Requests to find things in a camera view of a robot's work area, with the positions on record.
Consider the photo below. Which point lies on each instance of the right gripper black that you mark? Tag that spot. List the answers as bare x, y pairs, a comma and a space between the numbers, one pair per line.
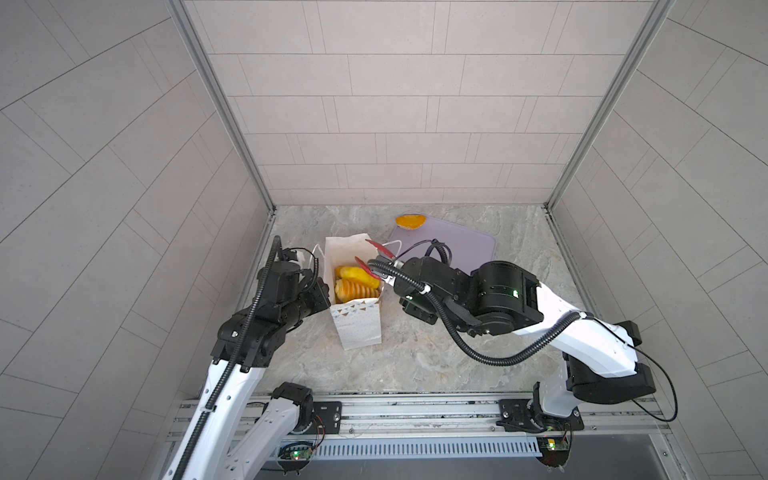
409, 305

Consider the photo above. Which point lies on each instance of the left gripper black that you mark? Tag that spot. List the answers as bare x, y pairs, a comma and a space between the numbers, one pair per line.
320, 301

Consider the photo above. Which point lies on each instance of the yellow orange oval bread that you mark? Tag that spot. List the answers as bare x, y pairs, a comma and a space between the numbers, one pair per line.
358, 275

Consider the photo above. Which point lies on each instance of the white cartoon paper bag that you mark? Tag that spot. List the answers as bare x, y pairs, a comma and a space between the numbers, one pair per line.
358, 322

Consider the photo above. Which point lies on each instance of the red steel kitchen tongs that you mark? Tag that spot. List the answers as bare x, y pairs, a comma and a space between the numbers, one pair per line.
383, 253

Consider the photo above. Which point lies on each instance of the orange bread top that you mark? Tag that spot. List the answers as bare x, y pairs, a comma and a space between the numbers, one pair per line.
410, 221

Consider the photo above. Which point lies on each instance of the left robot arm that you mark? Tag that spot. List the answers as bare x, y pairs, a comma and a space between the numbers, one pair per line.
286, 295

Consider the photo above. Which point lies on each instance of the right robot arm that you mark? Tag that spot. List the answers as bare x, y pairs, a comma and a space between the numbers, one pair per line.
502, 315

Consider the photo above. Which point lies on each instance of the lilac plastic tray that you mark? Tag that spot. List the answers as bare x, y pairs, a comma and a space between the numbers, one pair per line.
470, 248

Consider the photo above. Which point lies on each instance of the left circuit board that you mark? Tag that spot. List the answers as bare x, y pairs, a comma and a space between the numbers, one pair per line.
300, 451

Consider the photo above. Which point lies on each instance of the circuit board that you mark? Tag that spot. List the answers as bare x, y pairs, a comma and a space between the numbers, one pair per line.
554, 451
300, 451

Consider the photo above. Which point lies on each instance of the right circuit board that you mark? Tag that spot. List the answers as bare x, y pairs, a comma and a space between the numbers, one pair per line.
554, 451

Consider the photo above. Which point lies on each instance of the aluminium mounting rail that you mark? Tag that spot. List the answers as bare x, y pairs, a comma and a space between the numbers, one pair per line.
457, 415

